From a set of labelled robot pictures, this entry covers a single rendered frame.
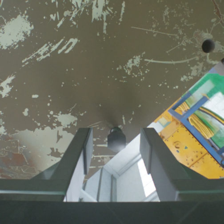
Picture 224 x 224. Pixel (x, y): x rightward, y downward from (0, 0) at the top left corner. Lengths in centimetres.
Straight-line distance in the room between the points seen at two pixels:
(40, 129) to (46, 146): 2
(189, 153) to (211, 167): 59
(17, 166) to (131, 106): 16
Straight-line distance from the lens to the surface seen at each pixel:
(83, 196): 1310
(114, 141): 15
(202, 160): 377
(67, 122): 18
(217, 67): 25
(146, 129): 15
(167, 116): 660
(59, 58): 17
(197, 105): 332
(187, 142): 344
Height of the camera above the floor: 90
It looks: 11 degrees up
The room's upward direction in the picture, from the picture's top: 134 degrees counter-clockwise
